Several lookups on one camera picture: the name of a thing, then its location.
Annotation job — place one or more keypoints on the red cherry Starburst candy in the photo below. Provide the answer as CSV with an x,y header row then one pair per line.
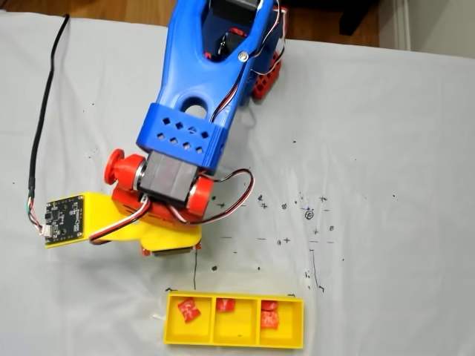
x,y
188,309
269,305
225,304

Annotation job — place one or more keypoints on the orange Starburst candy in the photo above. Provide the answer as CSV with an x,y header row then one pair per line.
x,y
269,319

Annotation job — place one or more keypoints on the yellow three-compartment box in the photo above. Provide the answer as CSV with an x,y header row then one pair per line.
x,y
237,326

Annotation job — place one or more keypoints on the white plastic table cover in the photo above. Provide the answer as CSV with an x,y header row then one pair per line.
x,y
371,148

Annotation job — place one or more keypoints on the white baseboard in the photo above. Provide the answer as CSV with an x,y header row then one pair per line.
x,y
401,22

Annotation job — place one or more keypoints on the camera circuit board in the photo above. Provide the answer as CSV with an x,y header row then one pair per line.
x,y
65,219

